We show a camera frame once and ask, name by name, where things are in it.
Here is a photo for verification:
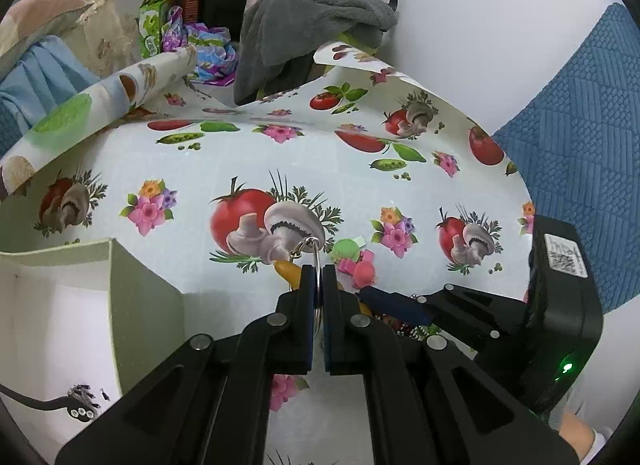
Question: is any pale pink pillow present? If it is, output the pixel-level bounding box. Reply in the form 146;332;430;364
0;0;93;62

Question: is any blue knit chair back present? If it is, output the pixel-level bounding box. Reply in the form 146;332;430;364
492;2;640;316

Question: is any light blue cloth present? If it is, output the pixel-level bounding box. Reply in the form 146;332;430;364
0;35;101;156

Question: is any green snack packet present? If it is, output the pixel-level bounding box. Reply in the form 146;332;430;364
137;0;171;58

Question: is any white cardboard box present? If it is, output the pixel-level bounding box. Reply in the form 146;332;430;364
0;239;185;451

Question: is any green stool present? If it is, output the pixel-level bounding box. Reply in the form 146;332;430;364
340;30;383;63

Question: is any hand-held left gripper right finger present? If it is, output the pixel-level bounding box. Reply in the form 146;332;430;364
322;265;581;465

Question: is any vegetable print tablecloth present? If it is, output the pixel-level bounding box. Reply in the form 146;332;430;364
0;40;536;465

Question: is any purple floral plastic bag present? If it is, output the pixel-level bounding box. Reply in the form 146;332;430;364
162;5;241;88

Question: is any green round hair clip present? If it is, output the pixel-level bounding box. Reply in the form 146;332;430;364
332;236;369;262

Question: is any person's right forearm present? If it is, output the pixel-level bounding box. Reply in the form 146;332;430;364
557;407;613;463

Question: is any beige lace cloth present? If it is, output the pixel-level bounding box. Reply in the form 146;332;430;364
65;0;143;78

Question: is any grey fleece garment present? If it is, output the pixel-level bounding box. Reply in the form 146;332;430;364
234;0;400;106

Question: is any pink hair clip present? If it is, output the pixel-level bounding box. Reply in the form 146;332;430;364
339;250;377;290

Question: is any key ring with yellow charm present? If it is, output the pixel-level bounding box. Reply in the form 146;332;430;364
274;236;328;333

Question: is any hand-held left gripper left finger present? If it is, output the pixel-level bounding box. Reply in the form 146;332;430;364
55;265;318;465

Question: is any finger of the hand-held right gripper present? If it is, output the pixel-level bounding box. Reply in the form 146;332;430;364
427;313;526;353
360;284;528;327

